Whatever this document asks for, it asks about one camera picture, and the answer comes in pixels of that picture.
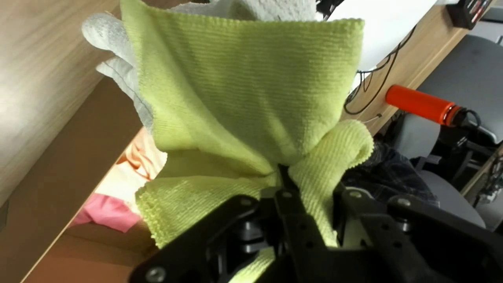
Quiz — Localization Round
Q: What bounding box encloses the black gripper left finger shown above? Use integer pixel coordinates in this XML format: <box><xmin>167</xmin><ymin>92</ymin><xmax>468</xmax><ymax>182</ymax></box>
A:
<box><xmin>127</xmin><ymin>165</ymin><xmax>328</xmax><ymax>283</ymax></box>

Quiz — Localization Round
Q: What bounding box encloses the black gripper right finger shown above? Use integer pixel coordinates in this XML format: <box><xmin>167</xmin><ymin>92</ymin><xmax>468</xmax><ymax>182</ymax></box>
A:
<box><xmin>331</xmin><ymin>182</ymin><xmax>503</xmax><ymax>283</ymax></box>

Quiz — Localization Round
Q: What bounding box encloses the peach shirt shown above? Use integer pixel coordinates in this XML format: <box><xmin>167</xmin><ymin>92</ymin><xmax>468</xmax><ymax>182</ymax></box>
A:
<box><xmin>92</xmin><ymin>127</ymin><xmax>169</xmax><ymax>213</ymax></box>

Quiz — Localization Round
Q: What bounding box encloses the pink shirt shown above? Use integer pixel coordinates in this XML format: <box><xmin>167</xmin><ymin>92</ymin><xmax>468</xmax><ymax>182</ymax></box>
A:
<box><xmin>72</xmin><ymin>191</ymin><xmax>144</xmax><ymax>234</ymax></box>

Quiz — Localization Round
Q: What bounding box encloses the yellow towel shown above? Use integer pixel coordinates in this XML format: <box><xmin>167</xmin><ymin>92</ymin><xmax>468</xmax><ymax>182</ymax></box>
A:
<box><xmin>117</xmin><ymin>0</ymin><xmax>375</xmax><ymax>283</ymax></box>

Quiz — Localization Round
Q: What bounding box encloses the white towel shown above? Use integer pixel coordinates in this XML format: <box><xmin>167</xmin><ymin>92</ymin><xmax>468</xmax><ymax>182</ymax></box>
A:
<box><xmin>79</xmin><ymin>0</ymin><xmax>320</xmax><ymax>130</ymax></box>

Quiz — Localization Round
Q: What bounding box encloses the brown cardboard box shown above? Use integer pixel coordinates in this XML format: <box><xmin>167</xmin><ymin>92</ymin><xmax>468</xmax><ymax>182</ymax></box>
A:
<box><xmin>0</xmin><ymin>77</ymin><xmax>158</xmax><ymax>283</ymax></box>

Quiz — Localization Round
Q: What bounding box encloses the black mesh office chair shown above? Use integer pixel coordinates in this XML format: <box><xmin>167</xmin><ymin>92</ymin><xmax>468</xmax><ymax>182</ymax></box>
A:
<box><xmin>391</xmin><ymin>32</ymin><xmax>503</xmax><ymax>229</ymax></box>

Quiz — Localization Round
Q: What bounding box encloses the white paper sheet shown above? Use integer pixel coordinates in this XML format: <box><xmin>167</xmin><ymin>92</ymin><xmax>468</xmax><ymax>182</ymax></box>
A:
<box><xmin>326</xmin><ymin>0</ymin><xmax>438</xmax><ymax>72</ymax></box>

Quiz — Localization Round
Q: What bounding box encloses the thin black desk cable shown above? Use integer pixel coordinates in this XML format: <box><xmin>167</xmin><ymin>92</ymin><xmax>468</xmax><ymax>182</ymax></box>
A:
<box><xmin>342</xmin><ymin>25</ymin><xmax>417</xmax><ymax>116</ymax></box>

